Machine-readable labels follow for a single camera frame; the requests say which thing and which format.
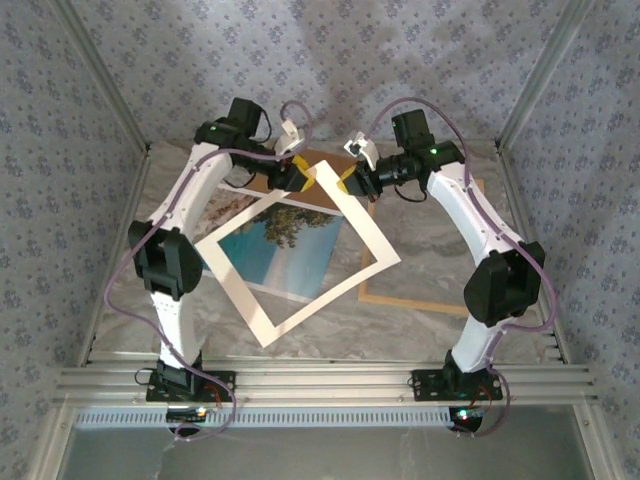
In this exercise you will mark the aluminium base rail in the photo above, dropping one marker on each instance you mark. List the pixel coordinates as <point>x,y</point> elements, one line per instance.
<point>325,385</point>

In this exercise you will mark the white mat board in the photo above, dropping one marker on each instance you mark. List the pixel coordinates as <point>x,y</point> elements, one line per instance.
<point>235,295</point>

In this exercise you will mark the aluminium corner post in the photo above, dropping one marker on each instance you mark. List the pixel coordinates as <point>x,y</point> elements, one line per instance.
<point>545,75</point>
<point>100,75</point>

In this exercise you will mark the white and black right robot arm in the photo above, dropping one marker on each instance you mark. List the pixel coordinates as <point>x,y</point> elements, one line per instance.
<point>500,290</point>

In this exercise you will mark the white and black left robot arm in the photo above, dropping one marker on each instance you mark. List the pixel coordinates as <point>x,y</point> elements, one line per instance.
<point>175,260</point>

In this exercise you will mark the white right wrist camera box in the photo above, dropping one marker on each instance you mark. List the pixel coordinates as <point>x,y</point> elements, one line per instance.
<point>367,150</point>

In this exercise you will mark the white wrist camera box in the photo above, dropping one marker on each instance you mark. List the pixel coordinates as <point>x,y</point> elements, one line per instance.
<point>367,150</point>
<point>289,140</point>

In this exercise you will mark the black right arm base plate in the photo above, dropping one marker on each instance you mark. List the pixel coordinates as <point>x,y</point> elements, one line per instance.
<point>425,387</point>

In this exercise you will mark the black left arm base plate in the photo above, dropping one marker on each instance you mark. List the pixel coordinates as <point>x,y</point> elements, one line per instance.
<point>225,387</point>

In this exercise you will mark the small electronics board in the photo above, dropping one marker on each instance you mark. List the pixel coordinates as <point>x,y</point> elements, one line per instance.
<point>187,414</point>
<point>465,416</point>

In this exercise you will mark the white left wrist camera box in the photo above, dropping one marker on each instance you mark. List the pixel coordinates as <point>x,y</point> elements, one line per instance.
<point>289,140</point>

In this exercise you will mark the aluminium side rail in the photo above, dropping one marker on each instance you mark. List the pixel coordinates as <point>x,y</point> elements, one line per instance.
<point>517,200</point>
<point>132,200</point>

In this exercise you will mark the tree and sky photo print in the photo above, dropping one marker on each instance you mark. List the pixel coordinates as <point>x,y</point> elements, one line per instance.
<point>280,250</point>

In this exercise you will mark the light wooden picture frame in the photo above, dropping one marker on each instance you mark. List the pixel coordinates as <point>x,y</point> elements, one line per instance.
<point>410,302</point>

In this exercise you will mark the brown backing board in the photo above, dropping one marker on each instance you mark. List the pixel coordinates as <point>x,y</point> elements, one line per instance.
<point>330,160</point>

